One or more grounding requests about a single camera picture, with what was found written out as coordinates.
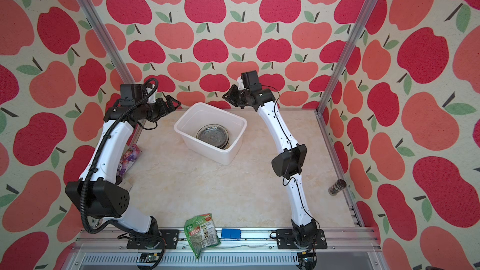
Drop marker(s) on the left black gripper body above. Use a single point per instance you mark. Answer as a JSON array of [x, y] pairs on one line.
[[155, 110]]

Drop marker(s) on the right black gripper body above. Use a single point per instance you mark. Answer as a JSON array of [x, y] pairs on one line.
[[245, 96]]

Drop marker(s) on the smoky translucent glass plate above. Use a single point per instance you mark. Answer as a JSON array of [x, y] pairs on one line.
[[214, 135]]

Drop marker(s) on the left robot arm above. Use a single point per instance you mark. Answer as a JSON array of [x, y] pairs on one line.
[[99, 199]]

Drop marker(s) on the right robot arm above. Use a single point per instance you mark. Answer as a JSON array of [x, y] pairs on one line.
[[288, 164]]

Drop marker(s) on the white plastic bin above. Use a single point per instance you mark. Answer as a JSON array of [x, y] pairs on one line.
[[200, 115]]

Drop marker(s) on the purple candy wrapper packet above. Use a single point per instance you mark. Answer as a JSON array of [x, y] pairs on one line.
[[128, 159]]

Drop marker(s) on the dark spice jar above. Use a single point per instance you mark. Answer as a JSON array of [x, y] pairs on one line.
[[337, 187]]

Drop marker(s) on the green snack packet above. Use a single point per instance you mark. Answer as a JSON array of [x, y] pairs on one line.
[[200, 232]]

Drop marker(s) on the blue box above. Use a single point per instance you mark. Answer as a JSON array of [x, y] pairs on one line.
[[230, 234]]

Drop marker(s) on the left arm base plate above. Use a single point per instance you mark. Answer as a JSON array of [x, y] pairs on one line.
[[167, 240]]

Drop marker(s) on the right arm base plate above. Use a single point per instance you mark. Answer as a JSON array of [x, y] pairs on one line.
[[288, 239]]

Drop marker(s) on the front aluminium rail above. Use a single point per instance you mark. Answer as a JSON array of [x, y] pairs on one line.
[[264, 248]]

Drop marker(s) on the left aluminium frame post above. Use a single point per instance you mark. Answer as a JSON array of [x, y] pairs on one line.
[[106, 40]]

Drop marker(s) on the aluminium frame post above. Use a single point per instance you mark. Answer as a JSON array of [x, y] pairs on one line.
[[357, 29], [106, 40]]

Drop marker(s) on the right aluminium frame post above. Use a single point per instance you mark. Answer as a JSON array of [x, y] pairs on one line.
[[357, 29]]

